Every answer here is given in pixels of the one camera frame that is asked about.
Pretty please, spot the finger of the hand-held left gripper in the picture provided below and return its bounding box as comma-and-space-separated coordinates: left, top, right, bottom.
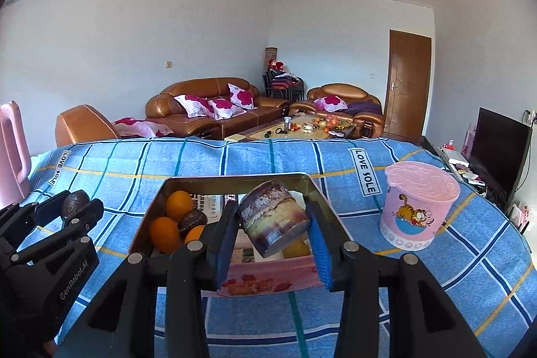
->
10, 199, 104, 263
0, 190, 70, 243

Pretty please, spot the pink cardboard box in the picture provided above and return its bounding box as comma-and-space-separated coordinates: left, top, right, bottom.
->
129, 172, 351, 298

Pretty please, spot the wooden coffee table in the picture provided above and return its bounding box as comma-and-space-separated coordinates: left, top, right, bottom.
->
224, 114, 357, 143

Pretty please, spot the small glass jar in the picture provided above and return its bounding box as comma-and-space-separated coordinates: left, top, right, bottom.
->
237, 180, 312, 259

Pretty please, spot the dark brown wrinkled fruit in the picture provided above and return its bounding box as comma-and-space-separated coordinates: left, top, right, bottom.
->
179, 209, 208, 233
61, 190, 91, 221

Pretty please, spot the brown leather sofa end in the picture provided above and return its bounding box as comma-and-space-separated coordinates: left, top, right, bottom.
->
55, 105, 120, 148

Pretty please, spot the small yellow-brown fruit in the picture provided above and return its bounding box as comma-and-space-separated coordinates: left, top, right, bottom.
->
283, 241, 313, 259

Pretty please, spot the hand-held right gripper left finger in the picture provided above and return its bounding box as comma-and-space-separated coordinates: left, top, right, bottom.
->
54, 201, 240, 358

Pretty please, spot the blue plaid tablecloth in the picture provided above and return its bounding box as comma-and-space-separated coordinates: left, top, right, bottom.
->
0, 138, 537, 358

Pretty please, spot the pink gift bag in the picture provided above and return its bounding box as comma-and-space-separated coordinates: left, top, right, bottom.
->
461, 123, 477, 157

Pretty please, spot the newspaper box lining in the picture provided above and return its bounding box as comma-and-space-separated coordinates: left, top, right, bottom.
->
191, 192, 309, 264

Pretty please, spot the pink chair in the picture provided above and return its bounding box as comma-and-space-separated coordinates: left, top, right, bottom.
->
0, 101, 32, 208

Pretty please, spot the purple cloth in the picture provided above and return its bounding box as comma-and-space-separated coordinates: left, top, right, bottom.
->
346, 101, 382, 116

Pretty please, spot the pile of assorted fruit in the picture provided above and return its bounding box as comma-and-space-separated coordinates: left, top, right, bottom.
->
291, 117, 353, 132

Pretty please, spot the tall patterned floor vase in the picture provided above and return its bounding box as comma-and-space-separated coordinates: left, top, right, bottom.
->
265, 47, 278, 90

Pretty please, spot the black flat television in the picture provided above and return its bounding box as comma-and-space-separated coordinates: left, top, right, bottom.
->
468, 107, 531, 208

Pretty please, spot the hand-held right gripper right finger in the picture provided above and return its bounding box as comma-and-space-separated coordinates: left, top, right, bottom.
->
304, 199, 487, 358

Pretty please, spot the brown leather armchair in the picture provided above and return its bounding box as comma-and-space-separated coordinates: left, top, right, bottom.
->
289, 83, 384, 139

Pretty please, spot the brown leather three-seat sofa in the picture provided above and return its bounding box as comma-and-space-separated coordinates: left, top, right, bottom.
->
145, 77, 291, 138

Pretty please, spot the brown wooden door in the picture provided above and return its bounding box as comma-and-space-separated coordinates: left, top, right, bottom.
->
384, 30, 433, 141

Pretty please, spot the stack of black chairs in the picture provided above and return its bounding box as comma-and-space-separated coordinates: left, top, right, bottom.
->
262, 70, 305, 101

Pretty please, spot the white pillow with magenta flowers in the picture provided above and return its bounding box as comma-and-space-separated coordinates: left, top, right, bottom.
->
228, 83, 258, 110
207, 98, 247, 120
314, 96, 349, 112
173, 94, 215, 118

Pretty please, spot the pink cartoon cup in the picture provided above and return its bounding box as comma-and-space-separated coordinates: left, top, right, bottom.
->
380, 162, 461, 250

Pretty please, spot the large orange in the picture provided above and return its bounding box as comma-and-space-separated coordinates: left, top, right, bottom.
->
149, 216, 182, 254

